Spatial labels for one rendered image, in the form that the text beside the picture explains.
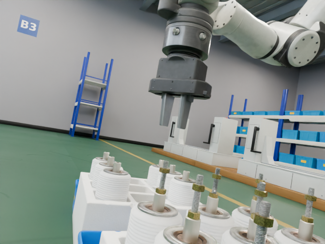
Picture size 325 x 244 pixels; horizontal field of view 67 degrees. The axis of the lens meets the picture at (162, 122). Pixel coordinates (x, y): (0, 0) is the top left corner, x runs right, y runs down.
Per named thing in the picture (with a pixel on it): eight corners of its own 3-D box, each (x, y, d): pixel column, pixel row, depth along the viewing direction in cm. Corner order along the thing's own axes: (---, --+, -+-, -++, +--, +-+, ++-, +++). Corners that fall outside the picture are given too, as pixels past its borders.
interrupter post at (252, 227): (246, 241, 38) (249, 220, 38) (244, 236, 40) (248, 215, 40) (262, 245, 37) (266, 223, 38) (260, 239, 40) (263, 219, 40)
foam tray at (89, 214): (160, 220, 113) (167, 181, 114) (204, 268, 77) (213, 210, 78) (72, 216, 100) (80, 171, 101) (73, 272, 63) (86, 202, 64)
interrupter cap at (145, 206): (168, 205, 50) (169, 202, 50) (184, 220, 43) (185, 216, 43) (132, 203, 47) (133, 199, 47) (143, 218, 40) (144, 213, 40)
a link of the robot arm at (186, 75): (217, 102, 47) (228, 41, 47) (198, 90, 39) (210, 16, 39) (161, 98, 53) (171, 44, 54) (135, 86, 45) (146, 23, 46)
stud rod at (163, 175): (161, 201, 46) (168, 160, 46) (162, 203, 45) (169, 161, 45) (155, 200, 46) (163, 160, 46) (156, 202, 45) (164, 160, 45)
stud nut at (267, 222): (258, 226, 23) (260, 217, 23) (248, 220, 24) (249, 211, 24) (277, 228, 23) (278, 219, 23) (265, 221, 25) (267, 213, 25)
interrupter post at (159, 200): (161, 209, 47) (164, 191, 47) (165, 213, 44) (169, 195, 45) (149, 208, 46) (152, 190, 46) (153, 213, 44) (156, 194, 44)
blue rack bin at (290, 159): (291, 163, 586) (293, 155, 587) (307, 166, 552) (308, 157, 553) (277, 161, 564) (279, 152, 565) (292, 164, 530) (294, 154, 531)
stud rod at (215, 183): (208, 204, 50) (214, 167, 50) (211, 204, 50) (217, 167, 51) (212, 205, 49) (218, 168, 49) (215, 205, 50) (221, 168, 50)
